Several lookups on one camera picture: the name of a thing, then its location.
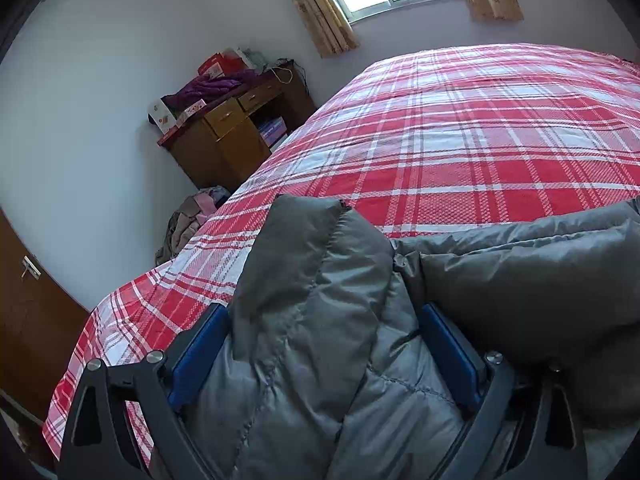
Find brown wooden desk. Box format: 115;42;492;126
156;67;318;193

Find red box on desk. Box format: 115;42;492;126
197;52;246;78

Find white upright box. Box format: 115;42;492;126
147;100;178;133

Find flat red box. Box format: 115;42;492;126
156;100;208;147

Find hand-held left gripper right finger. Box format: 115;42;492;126
419;302;588;480

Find brown wooden door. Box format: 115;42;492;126
0;207;93;426

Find grey puffer jacket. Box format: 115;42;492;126
182;194;640;480

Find bed with red plaid cover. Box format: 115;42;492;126
42;42;640;466

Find white cable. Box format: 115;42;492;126
265;57;308;86

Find lilac box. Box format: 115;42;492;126
257;117;288;142

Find pile of clothes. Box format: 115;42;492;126
154;186;232;267

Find purple clothes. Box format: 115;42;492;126
161;70;258;111

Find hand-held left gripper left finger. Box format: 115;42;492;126
56;302;232;480

